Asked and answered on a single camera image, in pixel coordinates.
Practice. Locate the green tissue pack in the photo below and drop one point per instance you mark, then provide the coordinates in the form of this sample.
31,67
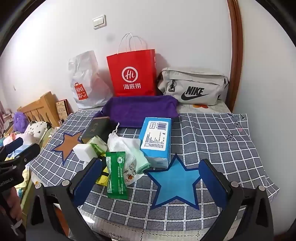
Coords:
99,144

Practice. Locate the white sponge block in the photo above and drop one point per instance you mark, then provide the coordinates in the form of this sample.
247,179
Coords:
84,151

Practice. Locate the dark rectangular box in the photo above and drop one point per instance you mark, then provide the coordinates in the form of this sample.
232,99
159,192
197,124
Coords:
94,129

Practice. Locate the red paper bag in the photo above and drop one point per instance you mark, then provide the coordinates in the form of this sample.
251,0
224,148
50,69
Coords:
131,64

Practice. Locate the grey waist bag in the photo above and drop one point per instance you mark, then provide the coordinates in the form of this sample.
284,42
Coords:
196,78

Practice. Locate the white polka dot pillow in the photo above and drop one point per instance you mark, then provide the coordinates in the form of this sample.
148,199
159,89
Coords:
37,131

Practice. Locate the white plastic shopping bag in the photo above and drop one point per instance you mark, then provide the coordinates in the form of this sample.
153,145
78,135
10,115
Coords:
92,76

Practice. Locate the purple towel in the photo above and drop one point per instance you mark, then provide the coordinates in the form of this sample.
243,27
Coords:
138,111

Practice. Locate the person's left hand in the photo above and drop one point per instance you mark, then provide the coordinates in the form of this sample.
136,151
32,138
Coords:
10,202

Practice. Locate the yellow packet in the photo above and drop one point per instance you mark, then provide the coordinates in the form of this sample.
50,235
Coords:
104,179

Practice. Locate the floral bedsheet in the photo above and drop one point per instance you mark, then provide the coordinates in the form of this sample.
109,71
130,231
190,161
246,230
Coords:
208,109

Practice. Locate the green sachet packet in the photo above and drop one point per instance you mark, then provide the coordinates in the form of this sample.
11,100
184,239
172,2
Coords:
115,176

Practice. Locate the wooden headboard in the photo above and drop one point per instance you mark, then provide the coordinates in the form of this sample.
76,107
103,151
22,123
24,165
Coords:
44,106

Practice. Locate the patterned cardboard box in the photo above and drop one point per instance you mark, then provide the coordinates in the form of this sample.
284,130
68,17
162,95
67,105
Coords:
62,110

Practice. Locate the brown wooden door frame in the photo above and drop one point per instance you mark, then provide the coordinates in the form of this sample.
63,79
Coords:
237,46

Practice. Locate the white packet with orange print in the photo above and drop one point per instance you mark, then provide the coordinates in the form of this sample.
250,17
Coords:
132,176

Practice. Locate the white wall switch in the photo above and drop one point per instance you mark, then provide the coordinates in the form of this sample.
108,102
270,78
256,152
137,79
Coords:
99,22

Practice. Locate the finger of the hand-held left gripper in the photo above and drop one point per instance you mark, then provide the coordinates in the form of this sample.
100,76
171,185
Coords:
13,144
25,153

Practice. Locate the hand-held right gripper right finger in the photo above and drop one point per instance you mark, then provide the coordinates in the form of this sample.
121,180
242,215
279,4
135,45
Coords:
215,183

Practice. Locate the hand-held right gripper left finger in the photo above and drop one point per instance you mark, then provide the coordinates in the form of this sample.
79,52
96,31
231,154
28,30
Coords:
89,178

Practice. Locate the purple plush toy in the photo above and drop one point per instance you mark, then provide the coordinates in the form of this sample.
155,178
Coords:
20,120

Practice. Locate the grey checkered star blanket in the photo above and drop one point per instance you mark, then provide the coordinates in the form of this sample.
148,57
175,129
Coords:
219,143

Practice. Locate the blue tissue pack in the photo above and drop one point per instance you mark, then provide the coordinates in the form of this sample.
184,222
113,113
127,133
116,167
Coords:
155,143

